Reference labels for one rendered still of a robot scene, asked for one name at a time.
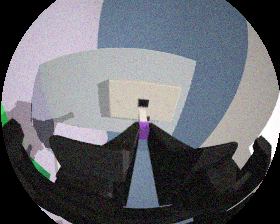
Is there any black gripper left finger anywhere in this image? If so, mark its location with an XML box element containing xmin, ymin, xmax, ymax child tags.
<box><xmin>49</xmin><ymin>121</ymin><xmax>140</xmax><ymax>207</ymax></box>

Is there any green square zone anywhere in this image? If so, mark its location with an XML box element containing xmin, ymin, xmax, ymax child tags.
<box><xmin>1</xmin><ymin>103</ymin><xmax>9</xmax><ymax>127</ymax></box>

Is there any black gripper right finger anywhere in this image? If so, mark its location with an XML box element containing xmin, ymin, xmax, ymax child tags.
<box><xmin>147</xmin><ymin>122</ymin><xmax>237</xmax><ymax>206</ymax></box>

